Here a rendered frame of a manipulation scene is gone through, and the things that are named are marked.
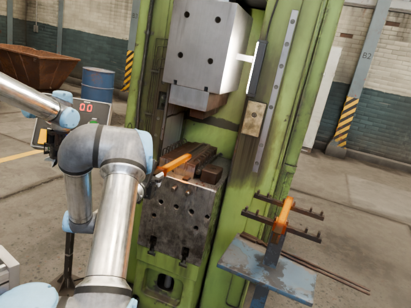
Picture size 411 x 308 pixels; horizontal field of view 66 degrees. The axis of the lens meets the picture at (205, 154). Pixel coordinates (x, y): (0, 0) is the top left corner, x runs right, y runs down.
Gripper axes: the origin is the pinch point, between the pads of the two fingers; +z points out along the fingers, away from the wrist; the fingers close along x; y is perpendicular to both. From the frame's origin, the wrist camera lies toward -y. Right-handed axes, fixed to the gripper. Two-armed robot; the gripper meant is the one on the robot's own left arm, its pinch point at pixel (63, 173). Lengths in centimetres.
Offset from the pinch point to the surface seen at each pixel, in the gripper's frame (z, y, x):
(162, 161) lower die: -2.9, -46.7, 14.5
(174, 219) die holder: 25, -45, 29
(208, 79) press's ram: -49, -52, 30
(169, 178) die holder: 3.1, -43.3, 23.2
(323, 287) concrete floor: 94, -163, 95
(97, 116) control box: -19.6, -27.1, -16.4
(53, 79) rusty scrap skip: 58, -322, -580
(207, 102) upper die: -38, -53, 31
